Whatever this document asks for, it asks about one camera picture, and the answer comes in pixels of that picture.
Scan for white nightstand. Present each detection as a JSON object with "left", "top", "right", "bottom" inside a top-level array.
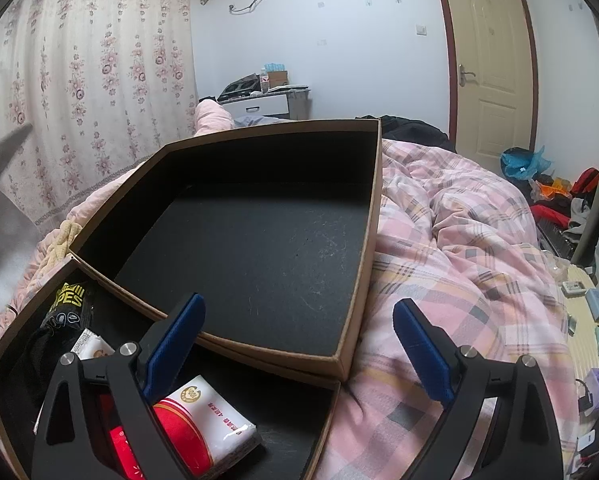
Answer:
[{"left": 219, "top": 87, "right": 313, "bottom": 122}]

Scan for blue plastic bag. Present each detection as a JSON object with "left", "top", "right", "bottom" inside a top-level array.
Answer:
[{"left": 500, "top": 145, "right": 553, "bottom": 182}]

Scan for yellow fuzzy blanket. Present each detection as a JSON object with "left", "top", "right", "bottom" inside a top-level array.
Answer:
[{"left": 40, "top": 219, "right": 86, "bottom": 274}]

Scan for brown cardboard drawer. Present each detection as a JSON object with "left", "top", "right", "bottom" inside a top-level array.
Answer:
[{"left": 68, "top": 119, "right": 383, "bottom": 381}]

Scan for white sock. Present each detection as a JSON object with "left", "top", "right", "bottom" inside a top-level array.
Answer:
[{"left": 0, "top": 124, "right": 46, "bottom": 322}]

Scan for black shoe wipes packet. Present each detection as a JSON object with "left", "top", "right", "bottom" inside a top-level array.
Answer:
[{"left": 42, "top": 281, "right": 94, "bottom": 331}]

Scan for black clothes pile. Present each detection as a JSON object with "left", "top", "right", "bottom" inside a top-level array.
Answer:
[{"left": 379, "top": 114, "right": 456, "bottom": 154}]

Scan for black sock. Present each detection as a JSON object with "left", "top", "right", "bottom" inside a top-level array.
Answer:
[{"left": 22, "top": 327, "right": 82, "bottom": 396}]

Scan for grey blanket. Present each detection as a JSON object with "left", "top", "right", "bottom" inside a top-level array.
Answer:
[{"left": 232, "top": 114, "right": 286, "bottom": 127}]

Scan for beige door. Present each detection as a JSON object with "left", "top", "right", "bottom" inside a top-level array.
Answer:
[{"left": 431, "top": 0, "right": 541, "bottom": 167}]

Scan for floral curtain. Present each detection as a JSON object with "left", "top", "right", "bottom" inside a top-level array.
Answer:
[{"left": 0, "top": 0, "right": 201, "bottom": 242}]

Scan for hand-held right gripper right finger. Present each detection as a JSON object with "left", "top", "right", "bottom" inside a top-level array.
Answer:
[{"left": 392, "top": 298, "right": 564, "bottom": 480}]

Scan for beige slatted board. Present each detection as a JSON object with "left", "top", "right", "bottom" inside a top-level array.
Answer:
[{"left": 554, "top": 264, "right": 599, "bottom": 362}]

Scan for wardrobe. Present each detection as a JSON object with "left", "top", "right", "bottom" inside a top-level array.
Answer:
[{"left": 572, "top": 0, "right": 599, "bottom": 267}]

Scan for red backpack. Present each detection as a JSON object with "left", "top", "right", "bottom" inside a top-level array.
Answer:
[{"left": 569, "top": 167, "right": 599, "bottom": 197}]

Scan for pink fleece blanket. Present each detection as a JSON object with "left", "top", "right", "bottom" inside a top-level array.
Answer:
[{"left": 0, "top": 99, "right": 236, "bottom": 321}]

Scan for long white red tissue pack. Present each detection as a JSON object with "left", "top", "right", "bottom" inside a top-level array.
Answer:
[{"left": 72, "top": 329, "right": 147, "bottom": 480}]

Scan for brown cardboard box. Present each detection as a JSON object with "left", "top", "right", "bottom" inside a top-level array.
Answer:
[{"left": 0, "top": 257, "right": 343, "bottom": 480}]

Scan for red clothes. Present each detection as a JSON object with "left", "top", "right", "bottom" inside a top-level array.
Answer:
[{"left": 531, "top": 204, "right": 571, "bottom": 229}]

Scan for orange cloth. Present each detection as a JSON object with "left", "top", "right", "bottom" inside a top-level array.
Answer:
[{"left": 534, "top": 177, "right": 573, "bottom": 202}]

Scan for pink plaid quilt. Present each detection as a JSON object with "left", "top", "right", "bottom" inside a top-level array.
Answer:
[{"left": 324, "top": 136, "right": 587, "bottom": 480}]

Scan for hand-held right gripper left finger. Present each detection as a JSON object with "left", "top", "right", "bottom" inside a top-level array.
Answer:
[{"left": 29, "top": 292, "right": 206, "bottom": 480}]

